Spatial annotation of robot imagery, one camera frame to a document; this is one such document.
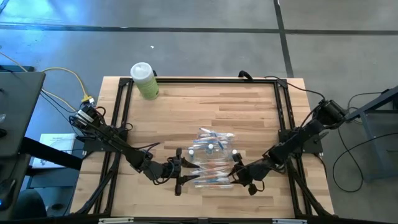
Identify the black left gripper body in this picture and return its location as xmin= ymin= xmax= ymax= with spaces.
xmin=157 ymin=147 xmax=183 ymax=197

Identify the yellow cable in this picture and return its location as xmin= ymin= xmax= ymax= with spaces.
xmin=0 ymin=51 xmax=95 ymax=113

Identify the clear acrylic organizer box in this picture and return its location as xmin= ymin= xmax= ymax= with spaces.
xmin=196 ymin=139 xmax=231 ymax=163

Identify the person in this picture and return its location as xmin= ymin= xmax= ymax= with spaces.
xmin=11 ymin=189 xmax=48 ymax=218

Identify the white frame bracket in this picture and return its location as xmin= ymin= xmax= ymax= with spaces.
xmin=272 ymin=218 xmax=308 ymax=224
xmin=98 ymin=217 xmax=135 ymax=224

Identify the blue-grey metal stand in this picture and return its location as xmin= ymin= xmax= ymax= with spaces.
xmin=343 ymin=85 xmax=398 ymax=183

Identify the black diagonal bar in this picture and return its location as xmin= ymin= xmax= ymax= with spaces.
xmin=20 ymin=136 xmax=84 ymax=171

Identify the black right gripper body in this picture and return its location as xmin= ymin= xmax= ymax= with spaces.
xmin=232 ymin=153 xmax=273 ymax=197

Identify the black strap hook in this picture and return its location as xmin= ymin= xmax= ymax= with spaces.
xmin=238 ymin=70 xmax=254 ymax=82

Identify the green wipes canister white lid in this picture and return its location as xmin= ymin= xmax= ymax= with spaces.
xmin=129 ymin=62 xmax=160 ymax=101

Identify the black device with light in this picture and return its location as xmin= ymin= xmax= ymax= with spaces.
xmin=0 ymin=179 xmax=17 ymax=212

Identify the dark grey desk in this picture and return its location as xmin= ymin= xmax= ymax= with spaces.
xmin=0 ymin=71 xmax=47 ymax=158

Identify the black cable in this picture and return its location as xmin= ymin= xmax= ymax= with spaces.
xmin=331 ymin=132 xmax=398 ymax=193
xmin=264 ymin=75 xmax=326 ymax=102

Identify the white booklet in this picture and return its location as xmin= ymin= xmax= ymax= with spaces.
xmin=32 ymin=133 xmax=76 ymax=169

